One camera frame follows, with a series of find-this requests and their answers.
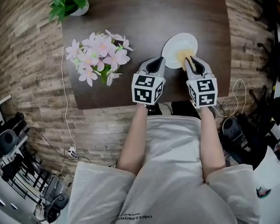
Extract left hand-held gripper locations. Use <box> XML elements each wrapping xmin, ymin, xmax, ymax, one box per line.
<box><xmin>131</xmin><ymin>56</ymin><xmax>167</xmax><ymax>107</ymax></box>

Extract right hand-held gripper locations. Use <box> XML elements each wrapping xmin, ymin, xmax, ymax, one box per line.
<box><xmin>183</xmin><ymin>56</ymin><xmax>218</xmax><ymax>109</ymax></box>

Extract white plate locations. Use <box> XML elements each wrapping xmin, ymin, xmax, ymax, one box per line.
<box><xmin>161</xmin><ymin>32</ymin><xmax>199</xmax><ymax>70</ymax></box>

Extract person's right forearm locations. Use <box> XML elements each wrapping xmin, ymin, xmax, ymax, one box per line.
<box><xmin>200</xmin><ymin>106</ymin><xmax>227</xmax><ymax>184</ymax></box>

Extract person's left forearm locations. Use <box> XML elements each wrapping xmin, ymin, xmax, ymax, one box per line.
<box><xmin>116</xmin><ymin>103</ymin><xmax>148</xmax><ymax>176</ymax></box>

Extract pink flowers in cream vase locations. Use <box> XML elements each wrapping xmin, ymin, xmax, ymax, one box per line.
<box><xmin>65</xmin><ymin>29</ymin><xmax>134</xmax><ymax>87</ymax></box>

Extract dark grey rounded floor device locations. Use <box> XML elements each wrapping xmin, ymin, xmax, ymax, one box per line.
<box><xmin>222</xmin><ymin>116</ymin><xmax>246</xmax><ymax>142</ymax></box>

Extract black office chair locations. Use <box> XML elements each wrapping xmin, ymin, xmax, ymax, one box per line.
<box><xmin>247</xmin><ymin>87</ymin><xmax>280</xmax><ymax>145</ymax></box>

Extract person's white clothing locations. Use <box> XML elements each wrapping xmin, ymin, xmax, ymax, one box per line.
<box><xmin>67</xmin><ymin>115</ymin><xmax>262</xmax><ymax>224</ymax></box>

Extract white power strip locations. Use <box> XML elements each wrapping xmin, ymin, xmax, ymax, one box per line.
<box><xmin>68</xmin><ymin>146</ymin><xmax>78</xmax><ymax>159</ymax></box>

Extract small teal pink object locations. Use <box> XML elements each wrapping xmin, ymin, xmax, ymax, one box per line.
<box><xmin>256</xmin><ymin>186</ymin><xmax>272</xmax><ymax>199</ymax></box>

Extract grey padded chair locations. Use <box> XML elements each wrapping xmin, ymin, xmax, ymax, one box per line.
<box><xmin>0</xmin><ymin>129</ymin><xmax>19</xmax><ymax>156</ymax></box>

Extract white looped floor cable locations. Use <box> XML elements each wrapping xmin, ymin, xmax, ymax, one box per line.
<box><xmin>220</xmin><ymin>78</ymin><xmax>247</xmax><ymax>124</ymax></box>

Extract long white floor cable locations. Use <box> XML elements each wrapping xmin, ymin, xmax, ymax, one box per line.
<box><xmin>60</xmin><ymin>46</ymin><xmax>78</xmax><ymax>154</ymax></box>

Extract black wire cart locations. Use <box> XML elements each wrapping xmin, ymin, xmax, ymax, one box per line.
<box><xmin>0</xmin><ymin>112</ymin><xmax>69</xmax><ymax>222</ymax></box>

